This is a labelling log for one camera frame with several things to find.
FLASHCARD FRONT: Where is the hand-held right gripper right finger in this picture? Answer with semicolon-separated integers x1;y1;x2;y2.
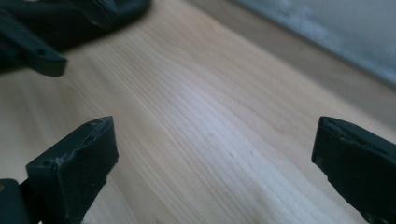
311;116;396;224

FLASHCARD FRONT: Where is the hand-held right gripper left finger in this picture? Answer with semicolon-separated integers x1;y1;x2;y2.
26;116;120;224

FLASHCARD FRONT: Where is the black slipper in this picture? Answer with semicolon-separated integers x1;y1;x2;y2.
0;0;152;48

